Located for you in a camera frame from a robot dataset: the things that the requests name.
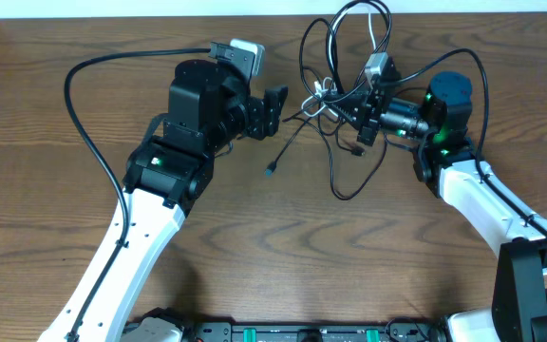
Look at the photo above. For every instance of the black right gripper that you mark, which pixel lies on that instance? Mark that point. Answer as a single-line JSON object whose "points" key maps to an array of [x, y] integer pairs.
{"points": [[361, 111]]}

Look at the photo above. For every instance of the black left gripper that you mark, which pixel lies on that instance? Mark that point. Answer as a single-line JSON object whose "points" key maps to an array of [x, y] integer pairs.
{"points": [[262, 116]]}

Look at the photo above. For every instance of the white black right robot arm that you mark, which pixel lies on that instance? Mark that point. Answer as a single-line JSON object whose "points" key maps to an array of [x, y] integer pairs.
{"points": [[454, 170]]}

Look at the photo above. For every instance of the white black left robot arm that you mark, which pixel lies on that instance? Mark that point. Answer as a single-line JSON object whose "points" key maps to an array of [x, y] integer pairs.
{"points": [[209, 105]]}

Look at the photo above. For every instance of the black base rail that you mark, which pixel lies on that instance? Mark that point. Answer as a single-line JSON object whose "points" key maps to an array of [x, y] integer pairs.
{"points": [[168, 325]]}

